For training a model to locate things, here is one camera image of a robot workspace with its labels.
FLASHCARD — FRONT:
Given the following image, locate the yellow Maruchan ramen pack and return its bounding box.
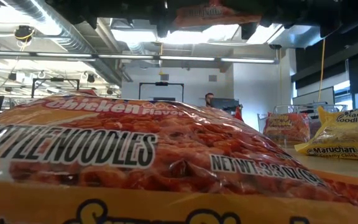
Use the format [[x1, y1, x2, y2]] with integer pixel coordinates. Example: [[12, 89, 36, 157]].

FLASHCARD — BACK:
[[293, 106, 358, 162]]

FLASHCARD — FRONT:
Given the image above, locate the long ceiling light strip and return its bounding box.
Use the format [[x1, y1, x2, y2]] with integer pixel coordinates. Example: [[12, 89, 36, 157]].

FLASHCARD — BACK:
[[0, 51, 279, 65]]

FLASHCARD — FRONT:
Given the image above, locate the black monitor on cart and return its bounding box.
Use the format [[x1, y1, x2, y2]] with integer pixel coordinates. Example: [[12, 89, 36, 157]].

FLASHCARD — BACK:
[[209, 98, 241, 114]]

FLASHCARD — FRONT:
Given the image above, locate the person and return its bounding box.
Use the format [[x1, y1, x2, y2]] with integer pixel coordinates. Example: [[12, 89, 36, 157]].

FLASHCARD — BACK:
[[204, 92, 216, 108]]

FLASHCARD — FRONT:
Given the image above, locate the clear plastic bin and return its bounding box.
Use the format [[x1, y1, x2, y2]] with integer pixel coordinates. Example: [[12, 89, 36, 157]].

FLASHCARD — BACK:
[[257, 104, 348, 147]]

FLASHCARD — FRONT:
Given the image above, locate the black gantry frame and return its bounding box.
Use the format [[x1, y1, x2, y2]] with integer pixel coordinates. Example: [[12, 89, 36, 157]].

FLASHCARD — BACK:
[[30, 77, 81, 100], [138, 81, 185, 102]]

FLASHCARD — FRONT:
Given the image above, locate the yellow hanging cable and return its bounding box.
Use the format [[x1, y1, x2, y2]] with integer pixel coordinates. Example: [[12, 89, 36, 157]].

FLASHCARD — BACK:
[[317, 37, 327, 103]]

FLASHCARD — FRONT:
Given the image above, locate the silver round air duct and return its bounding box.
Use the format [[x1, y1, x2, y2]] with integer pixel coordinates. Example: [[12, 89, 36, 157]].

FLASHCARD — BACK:
[[3, 0, 127, 88]]

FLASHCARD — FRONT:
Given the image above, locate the black yellow cord reel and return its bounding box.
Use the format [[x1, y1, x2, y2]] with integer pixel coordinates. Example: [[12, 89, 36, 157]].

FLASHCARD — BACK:
[[13, 24, 35, 43]]

